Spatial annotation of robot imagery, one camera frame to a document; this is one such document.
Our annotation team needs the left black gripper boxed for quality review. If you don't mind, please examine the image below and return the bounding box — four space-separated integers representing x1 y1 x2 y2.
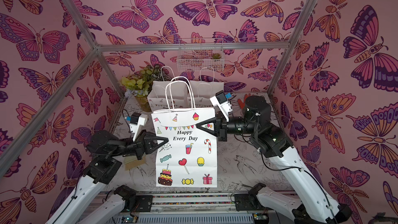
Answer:
110 131 167 163

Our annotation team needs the white paper gift bag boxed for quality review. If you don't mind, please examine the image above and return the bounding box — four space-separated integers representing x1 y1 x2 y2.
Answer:
151 76 218 188

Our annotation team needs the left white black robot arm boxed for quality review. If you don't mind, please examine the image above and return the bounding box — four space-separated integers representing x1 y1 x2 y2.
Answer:
47 130 169 224

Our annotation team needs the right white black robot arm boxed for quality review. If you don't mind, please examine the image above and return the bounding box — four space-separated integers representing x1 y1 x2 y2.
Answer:
197 91 352 224

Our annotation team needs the back right white paper bag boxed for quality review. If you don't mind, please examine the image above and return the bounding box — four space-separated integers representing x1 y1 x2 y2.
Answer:
188 71 224 108

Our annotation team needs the back left white paper bag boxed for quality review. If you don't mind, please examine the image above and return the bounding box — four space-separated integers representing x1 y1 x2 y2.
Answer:
147 66 188 112

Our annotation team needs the red rubber glove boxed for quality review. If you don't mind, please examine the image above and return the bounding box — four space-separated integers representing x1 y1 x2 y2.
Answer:
237 95 249 110

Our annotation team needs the potted green leafy plant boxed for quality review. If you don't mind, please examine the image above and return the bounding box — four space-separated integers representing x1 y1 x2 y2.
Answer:
120 66 170 112

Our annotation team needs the small plant in basket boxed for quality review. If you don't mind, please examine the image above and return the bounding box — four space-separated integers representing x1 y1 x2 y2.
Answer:
211 53 222 60

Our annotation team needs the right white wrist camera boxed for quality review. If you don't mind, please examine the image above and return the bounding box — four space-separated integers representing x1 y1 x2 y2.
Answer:
210 90 233 122

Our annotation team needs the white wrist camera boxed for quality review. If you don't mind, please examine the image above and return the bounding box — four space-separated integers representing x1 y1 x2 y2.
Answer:
124 113 148 141
210 90 233 122

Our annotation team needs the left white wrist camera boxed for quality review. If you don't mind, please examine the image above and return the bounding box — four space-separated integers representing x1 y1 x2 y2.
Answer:
124 113 148 141

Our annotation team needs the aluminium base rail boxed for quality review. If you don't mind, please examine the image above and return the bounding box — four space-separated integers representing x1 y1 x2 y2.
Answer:
62 191 327 224

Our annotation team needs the white wire wall basket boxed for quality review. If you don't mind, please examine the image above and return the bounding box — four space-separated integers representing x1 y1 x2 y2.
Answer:
175 37 225 72

